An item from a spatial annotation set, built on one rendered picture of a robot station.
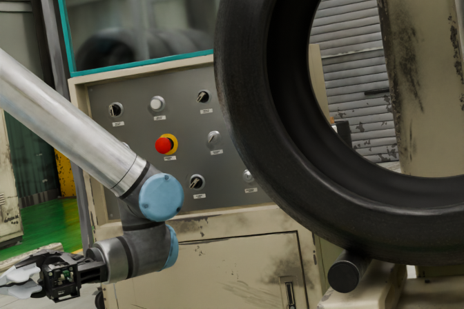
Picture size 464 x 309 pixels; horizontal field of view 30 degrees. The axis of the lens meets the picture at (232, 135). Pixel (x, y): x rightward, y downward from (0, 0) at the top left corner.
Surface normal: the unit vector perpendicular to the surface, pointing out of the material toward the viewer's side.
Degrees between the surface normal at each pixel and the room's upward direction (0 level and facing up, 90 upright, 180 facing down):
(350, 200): 99
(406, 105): 90
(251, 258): 90
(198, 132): 90
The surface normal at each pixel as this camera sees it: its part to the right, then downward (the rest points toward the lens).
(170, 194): 0.42, 0.02
